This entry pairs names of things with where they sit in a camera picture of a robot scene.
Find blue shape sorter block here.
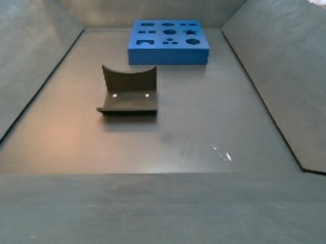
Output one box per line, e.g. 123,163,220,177
127,19,209,65

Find black curved holder bracket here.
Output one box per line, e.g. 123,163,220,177
96,66,157,114

